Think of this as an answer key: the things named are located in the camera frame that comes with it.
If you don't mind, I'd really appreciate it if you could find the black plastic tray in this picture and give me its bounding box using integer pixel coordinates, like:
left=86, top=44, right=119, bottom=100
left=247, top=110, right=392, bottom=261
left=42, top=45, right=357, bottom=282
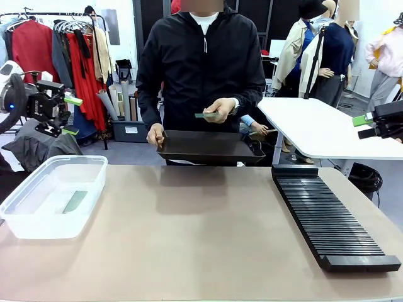
left=156, top=129, right=266, bottom=165

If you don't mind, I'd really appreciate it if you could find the green PCB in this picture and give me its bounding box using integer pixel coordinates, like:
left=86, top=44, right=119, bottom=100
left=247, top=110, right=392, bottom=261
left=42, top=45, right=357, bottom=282
left=62, top=190, right=89, bottom=215
left=194, top=112, right=222, bottom=122

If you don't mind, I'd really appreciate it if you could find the black slotted PCB rack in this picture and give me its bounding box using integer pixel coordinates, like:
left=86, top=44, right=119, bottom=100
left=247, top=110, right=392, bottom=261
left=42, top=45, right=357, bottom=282
left=271, top=164, right=402, bottom=273

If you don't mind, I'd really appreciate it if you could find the white side table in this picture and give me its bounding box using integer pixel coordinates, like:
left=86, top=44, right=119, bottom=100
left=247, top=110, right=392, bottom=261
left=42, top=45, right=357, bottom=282
left=256, top=96, right=403, bottom=177

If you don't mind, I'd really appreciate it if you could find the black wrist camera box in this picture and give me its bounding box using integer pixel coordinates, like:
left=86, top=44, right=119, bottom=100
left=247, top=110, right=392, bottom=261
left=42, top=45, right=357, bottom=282
left=35, top=80, right=65, bottom=95

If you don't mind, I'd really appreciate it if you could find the clear plastic box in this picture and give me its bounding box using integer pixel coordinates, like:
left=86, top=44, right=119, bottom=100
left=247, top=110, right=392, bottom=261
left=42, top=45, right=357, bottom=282
left=0, top=155, right=109, bottom=240

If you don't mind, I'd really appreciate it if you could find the light blue hanging garment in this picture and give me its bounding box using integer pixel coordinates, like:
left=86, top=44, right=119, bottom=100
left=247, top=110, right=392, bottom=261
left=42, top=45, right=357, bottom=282
left=0, top=17, right=17, bottom=69

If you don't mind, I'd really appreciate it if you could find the black bucket hat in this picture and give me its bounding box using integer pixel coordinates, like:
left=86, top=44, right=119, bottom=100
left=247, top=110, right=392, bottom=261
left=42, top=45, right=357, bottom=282
left=298, top=0, right=329, bottom=21

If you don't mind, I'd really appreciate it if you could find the tall grey paper roll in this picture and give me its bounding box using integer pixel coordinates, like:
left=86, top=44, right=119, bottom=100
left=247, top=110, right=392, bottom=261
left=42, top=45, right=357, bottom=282
left=120, top=79, right=131, bottom=122

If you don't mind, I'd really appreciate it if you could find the person in black jacket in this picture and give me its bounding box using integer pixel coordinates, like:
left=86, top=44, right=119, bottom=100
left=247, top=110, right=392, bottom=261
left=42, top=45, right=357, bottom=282
left=135, top=3, right=267, bottom=167

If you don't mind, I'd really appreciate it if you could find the person's left forearm black sleeve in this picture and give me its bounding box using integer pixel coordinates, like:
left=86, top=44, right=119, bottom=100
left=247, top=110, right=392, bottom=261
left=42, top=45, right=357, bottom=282
left=234, top=74, right=267, bottom=115

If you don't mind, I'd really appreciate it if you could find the grey storage bin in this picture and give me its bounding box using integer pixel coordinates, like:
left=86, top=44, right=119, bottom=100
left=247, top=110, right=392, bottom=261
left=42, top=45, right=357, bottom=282
left=110, top=119, right=149, bottom=143

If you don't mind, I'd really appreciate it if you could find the person's right hand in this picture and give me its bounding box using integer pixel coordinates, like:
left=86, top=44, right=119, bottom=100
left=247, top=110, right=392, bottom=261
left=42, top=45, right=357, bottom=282
left=146, top=122, right=167, bottom=150

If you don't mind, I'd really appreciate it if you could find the red long dress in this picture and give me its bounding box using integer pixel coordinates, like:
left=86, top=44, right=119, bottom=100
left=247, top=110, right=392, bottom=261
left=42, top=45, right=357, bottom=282
left=65, top=30, right=108, bottom=132

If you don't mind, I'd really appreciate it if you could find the beige paper roll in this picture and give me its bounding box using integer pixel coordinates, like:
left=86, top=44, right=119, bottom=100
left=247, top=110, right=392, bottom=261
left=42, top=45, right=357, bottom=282
left=108, top=83, right=123, bottom=118

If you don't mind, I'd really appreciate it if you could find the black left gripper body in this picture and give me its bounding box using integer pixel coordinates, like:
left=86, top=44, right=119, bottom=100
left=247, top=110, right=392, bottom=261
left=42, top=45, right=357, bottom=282
left=26, top=92, right=69, bottom=123

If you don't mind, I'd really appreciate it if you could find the mannequin in pink hoodie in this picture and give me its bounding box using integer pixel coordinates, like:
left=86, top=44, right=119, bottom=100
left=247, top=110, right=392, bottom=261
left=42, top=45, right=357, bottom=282
left=364, top=12, right=403, bottom=113

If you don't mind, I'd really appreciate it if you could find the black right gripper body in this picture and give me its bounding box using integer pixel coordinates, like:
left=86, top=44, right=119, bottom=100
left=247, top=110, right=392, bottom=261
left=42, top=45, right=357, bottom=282
left=373, top=100, right=403, bottom=139

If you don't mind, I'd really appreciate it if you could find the mannequin in navy top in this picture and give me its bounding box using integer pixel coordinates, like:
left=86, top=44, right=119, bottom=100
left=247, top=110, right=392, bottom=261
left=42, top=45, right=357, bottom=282
left=310, top=0, right=360, bottom=108

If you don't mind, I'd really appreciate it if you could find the beige hanging garment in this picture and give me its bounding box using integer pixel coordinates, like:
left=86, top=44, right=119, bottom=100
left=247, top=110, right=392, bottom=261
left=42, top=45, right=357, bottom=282
left=92, top=26, right=111, bottom=85

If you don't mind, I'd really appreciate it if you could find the red coat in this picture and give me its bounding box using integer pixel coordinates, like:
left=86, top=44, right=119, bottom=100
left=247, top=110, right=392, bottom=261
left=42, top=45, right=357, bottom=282
left=11, top=20, right=61, bottom=85

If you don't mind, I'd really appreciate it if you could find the black hanging scarf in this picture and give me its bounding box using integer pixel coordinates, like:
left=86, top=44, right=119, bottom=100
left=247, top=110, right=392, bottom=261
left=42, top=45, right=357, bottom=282
left=73, top=28, right=93, bottom=80

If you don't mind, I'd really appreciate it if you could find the person's left hand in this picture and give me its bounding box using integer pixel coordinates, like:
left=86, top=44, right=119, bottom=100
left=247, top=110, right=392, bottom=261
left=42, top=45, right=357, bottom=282
left=203, top=98, right=239, bottom=124

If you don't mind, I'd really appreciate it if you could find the blue sleeved arm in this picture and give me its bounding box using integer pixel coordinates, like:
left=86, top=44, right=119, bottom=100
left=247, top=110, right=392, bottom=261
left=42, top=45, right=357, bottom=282
left=240, top=113, right=270, bottom=136

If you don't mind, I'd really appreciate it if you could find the black clothes rack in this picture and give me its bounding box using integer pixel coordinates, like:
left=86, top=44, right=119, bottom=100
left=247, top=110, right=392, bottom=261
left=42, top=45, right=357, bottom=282
left=0, top=8, right=110, bottom=151

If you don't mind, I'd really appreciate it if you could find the grey hanging garment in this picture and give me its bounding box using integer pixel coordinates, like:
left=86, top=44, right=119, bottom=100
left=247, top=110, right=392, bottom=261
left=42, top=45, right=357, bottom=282
left=51, top=20, right=76, bottom=89

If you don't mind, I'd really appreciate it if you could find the dark grey crumpled cloth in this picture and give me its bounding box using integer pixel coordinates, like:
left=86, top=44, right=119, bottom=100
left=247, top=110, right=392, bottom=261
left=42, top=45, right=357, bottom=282
left=1, top=118, right=84, bottom=172

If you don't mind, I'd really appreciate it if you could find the brown paper roll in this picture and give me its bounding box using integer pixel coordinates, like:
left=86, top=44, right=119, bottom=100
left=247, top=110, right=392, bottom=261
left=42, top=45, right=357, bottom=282
left=128, top=96, right=140, bottom=122

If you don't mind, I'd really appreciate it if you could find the black bracket with white mark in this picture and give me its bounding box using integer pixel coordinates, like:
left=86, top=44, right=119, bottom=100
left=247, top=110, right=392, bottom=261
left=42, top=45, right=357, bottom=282
left=34, top=121, right=62, bottom=138

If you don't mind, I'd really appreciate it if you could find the mannequin in beige trench coat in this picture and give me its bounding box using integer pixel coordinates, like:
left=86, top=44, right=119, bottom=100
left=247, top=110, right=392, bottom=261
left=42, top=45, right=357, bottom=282
left=272, top=17, right=328, bottom=99

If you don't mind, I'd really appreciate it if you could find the black robot cable hose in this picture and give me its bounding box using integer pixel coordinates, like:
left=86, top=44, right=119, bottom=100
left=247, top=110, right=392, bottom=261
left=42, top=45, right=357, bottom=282
left=0, top=74, right=30, bottom=135

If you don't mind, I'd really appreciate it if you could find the person's right forearm black sleeve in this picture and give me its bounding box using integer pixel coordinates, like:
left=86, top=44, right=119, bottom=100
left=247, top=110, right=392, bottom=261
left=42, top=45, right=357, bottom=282
left=135, top=75, right=165, bottom=127

